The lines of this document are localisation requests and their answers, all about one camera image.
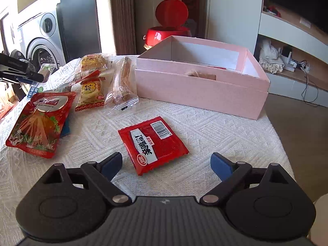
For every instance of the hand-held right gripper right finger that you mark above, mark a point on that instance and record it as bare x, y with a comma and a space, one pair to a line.
220, 167

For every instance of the yellow and red snack packet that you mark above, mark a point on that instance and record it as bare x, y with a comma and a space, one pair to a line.
89, 94

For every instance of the long clear snack packet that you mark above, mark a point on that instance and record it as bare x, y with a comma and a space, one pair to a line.
124, 82

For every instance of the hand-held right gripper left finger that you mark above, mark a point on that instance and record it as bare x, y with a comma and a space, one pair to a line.
112, 165

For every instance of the white washing machine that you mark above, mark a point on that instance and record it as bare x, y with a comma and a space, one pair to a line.
51, 51

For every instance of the beige round object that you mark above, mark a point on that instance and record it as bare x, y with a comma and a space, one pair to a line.
320, 220

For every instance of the red trash can with lid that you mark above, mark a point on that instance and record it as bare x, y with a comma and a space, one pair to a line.
169, 34

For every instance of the dark grey door panel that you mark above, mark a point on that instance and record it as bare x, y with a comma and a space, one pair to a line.
79, 18

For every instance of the blue snack packet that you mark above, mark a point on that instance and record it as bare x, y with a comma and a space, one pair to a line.
65, 129

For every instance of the pink cardboard box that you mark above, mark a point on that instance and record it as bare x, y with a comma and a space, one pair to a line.
199, 94

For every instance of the beige curtain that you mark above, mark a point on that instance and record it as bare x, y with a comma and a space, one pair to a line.
123, 15

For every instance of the white towel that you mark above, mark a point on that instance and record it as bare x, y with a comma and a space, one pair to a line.
270, 56

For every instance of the small red snack packet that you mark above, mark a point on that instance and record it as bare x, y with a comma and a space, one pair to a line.
153, 146

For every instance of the white dryer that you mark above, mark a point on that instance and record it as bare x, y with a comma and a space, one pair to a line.
38, 25

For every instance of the white textured tablecloth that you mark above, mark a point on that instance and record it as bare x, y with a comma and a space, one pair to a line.
205, 138

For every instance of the white power strip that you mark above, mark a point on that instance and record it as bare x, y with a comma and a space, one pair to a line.
298, 65

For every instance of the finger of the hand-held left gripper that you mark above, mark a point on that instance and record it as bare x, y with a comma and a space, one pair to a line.
30, 78
18, 62

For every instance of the clear yellow bread packet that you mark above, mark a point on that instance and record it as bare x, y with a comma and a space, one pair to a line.
89, 65

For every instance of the green snack packet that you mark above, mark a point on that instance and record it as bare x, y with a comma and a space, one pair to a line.
47, 70

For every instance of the white television cabinet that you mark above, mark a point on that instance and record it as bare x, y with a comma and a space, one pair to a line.
289, 34

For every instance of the large red snack packet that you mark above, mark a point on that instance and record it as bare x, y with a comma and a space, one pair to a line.
38, 123

